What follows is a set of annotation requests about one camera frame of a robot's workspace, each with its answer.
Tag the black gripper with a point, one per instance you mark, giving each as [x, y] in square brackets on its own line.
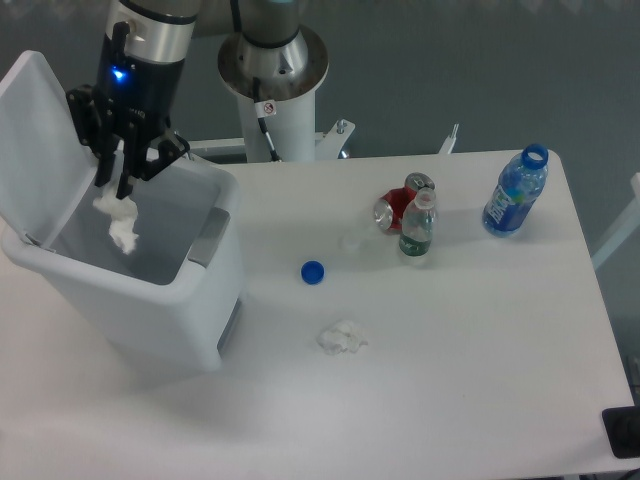
[129, 103]

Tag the white paper ball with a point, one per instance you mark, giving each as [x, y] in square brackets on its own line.
[123, 214]

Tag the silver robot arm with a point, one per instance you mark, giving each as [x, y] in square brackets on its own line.
[167, 28]

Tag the white trash bin lid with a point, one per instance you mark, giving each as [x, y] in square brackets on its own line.
[47, 175]

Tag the white trash bin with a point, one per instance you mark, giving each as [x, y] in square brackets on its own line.
[175, 297]

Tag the blue bottle cap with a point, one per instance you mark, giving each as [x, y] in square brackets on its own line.
[312, 272]

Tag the crushed red soda can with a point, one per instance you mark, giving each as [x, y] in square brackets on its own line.
[388, 209]

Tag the white crumpled paper on table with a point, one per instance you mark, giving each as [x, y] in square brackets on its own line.
[341, 337]

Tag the small clear green-label bottle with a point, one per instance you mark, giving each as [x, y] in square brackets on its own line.
[417, 227]

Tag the blue plastic drink bottle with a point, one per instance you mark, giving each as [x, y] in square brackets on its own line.
[519, 185]

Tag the white chair part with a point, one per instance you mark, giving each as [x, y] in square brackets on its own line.
[625, 224]

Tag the black device at edge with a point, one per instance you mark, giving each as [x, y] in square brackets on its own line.
[622, 428]

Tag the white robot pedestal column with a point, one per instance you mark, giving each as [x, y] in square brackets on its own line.
[275, 93]

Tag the white metal table frame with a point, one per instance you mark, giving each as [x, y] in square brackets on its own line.
[330, 145]

